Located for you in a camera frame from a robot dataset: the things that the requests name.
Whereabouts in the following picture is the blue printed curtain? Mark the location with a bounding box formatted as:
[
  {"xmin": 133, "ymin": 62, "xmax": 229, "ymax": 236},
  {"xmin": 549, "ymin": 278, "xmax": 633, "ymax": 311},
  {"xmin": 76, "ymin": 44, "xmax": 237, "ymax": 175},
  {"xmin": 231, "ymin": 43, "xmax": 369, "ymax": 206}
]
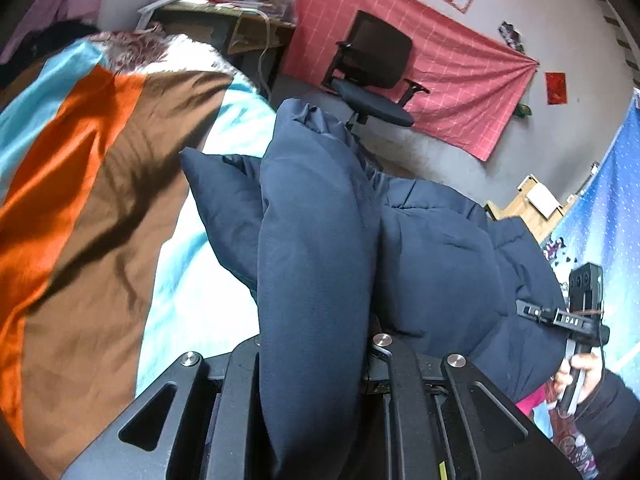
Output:
[{"xmin": 515, "ymin": 87, "xmax": 640, "ymax": 480}]

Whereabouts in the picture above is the person's right forearm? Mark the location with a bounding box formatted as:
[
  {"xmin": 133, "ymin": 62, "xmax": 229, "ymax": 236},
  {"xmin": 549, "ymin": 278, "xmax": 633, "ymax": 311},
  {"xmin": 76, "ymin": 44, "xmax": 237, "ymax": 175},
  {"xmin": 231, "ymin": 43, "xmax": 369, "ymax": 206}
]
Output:
[{"xmin": 570, "ymin": 372, "xmax": 638, "ymax": 468}]

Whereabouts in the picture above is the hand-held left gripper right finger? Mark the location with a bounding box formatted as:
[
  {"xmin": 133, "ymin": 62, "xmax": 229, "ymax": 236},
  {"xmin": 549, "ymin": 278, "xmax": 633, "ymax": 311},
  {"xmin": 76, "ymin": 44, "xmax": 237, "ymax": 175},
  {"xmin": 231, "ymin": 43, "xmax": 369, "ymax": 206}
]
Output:
[{"xmin": 367, "ymin": 332, "xmax": 583, "ymax": 480}]

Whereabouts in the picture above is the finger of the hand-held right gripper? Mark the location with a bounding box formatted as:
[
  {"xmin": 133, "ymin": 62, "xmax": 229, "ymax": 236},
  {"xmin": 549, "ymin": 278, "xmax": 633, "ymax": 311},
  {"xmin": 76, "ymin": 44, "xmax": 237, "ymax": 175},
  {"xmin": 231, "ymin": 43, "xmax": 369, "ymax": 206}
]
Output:
[{"xmin": 515, "ymin": 299, "xmax": 562, "ymax": 327}]

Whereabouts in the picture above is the navy padded jacket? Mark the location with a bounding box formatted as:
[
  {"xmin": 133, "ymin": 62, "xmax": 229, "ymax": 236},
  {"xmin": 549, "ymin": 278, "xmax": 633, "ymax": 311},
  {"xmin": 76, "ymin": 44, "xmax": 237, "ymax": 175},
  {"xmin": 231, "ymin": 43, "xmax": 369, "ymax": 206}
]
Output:
[{"xmin": 179, "ymin": 97, "xmax": 582, "ymax": 480}]

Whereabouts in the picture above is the cluttered wooden desk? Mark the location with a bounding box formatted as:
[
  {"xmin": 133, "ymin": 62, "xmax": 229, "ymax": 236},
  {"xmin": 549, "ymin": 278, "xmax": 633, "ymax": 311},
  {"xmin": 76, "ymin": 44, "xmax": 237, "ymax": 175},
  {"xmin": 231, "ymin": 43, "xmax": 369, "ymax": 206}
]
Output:
[{"xmin": 136, "ymin": 0, "xmax": 297, "ymax": 92}]

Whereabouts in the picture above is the light wooden stool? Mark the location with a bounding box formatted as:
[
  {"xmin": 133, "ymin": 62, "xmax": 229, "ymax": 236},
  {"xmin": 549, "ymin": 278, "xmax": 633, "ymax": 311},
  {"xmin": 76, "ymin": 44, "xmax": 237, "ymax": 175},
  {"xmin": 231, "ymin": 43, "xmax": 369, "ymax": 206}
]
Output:
[{"xmin": 484, "ymin": 174, "xmax": 582, "ymax": 242}]

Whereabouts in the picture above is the person's right hand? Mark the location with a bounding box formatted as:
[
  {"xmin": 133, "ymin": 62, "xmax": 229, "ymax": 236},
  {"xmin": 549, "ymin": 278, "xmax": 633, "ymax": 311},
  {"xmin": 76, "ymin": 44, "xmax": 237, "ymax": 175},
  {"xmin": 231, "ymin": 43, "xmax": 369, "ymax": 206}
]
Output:
[{"xmin": 552, "ymin": 351, "xmax": 607, "ymax": 412}]

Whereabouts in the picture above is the orange brown cyan striped bedspread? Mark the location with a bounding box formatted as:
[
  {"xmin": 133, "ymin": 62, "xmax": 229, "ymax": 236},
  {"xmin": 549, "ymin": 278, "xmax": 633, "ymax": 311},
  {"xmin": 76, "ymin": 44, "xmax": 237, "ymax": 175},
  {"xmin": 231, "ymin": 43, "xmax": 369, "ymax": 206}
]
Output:
[{"xmin": 0, "ymin": 35, "xmax": 281, "ymax": 480}]

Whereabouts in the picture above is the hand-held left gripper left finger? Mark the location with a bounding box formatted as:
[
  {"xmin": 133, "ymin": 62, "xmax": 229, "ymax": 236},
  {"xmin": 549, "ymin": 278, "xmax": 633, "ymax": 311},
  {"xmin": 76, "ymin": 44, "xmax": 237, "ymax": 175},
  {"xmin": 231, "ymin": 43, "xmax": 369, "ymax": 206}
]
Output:
[{"xmin": 60, "ymin": 337, "xmax": 266, "ymax": 480}]

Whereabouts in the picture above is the small dark wall picture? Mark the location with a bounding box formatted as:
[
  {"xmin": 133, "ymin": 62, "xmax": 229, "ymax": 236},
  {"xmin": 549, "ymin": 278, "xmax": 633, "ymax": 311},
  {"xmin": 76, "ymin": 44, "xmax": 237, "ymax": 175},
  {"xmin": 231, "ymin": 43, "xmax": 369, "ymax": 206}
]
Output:
[{"xmin": 498, "ymin": 20, "xmax": 525, "ymax": 54}]

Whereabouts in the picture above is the red checked wall cloth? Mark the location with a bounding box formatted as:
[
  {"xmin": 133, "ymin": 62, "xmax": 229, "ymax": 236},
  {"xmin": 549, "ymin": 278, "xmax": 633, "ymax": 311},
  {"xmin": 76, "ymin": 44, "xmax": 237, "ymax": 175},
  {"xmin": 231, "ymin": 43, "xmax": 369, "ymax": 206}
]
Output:
[{"xmin": 279, "ymin": 0, "xmax": 542, "ymax": 162}]

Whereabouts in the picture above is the floral patterned blanket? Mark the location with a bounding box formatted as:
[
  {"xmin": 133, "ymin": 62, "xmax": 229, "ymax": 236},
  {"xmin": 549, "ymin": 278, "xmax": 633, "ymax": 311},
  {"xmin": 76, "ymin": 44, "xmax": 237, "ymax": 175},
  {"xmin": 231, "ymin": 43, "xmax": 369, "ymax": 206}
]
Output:
[{"xmin": 84, "ymin": 29, "xmax": 223, "ymax": 77}]

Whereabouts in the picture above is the black office chair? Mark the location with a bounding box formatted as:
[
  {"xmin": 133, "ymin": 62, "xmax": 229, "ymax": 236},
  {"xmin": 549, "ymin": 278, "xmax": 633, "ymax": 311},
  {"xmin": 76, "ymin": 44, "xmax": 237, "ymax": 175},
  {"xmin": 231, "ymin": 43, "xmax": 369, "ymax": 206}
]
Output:
[{"xmin": 321, "ymin": 10, "xmax": 431, "ymax": 129}]

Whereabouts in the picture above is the red paper wall decoration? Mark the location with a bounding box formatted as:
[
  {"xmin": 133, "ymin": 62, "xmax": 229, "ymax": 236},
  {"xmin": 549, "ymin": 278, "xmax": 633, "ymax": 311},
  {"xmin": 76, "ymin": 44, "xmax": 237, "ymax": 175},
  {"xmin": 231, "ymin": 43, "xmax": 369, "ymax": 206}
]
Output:
[{"xmin": 545, "ymin": 72, "xmax": 569, "ymax": 106}]

